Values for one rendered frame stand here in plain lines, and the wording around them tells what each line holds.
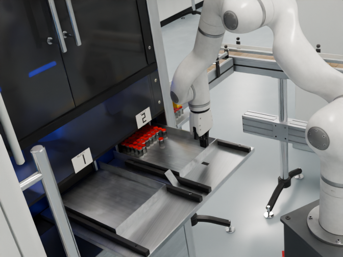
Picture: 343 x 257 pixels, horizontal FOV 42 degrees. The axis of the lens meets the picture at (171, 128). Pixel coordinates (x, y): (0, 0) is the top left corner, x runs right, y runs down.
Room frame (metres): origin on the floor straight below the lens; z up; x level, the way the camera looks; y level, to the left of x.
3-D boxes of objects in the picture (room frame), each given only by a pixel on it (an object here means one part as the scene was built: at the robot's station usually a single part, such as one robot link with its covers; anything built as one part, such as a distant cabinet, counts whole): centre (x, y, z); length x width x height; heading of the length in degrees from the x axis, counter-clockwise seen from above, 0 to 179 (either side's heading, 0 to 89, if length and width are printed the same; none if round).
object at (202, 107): (1.51, -0.12, 1.09); 0.09 x 0.08 x 0.03; 138
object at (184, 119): (1.86, -0.02, 0.87); 0.14 x 0.13 x 0.02; 48
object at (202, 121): (1.51, -0.12, 1.03); 0.10 x 0.08 x 0.11; 138
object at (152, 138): (1.61, 0.10, 0.90); 0.18 x 0.02 x 0.05; 138
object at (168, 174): (1.28, -0.01, 0.91); 0.14 x 0.03 x 0.06; 49
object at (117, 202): (1.30, 0.26, 0.90); 0.34 x 0.26 x 0.04; 48
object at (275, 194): (2.22, -0.64, 0.07); 0.50 x 0.08 x 0.14; 138
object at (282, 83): (2.22, -0.64, 0.46); 0.09 x 0.09 x 0.77; 48
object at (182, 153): (1.55, 0.04, 0.90); 0.34 x 0.26 x 0.04; 48
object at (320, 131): (0.99, -0.43, 1.16); 0.19 x 0.12 x 0.24; 124
